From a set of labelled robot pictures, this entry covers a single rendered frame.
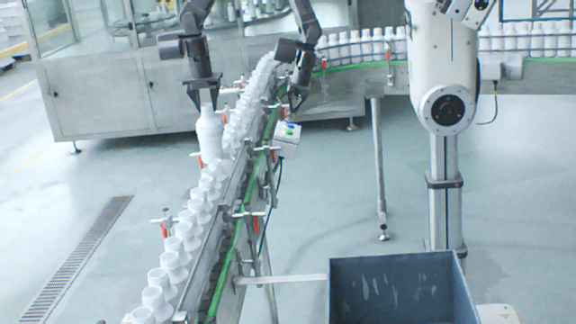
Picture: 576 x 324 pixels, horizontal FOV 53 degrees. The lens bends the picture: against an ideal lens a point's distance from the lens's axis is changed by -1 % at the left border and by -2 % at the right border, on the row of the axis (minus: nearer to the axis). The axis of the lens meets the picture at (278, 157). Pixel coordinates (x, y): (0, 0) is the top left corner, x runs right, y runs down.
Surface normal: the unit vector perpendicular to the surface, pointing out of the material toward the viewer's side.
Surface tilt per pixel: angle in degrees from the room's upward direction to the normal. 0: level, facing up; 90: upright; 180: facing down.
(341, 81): 90
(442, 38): 90
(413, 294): 90
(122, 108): 90
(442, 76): 101
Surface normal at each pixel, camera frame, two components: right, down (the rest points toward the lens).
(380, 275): -0.08, 0.38
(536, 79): -0.39, 0.39
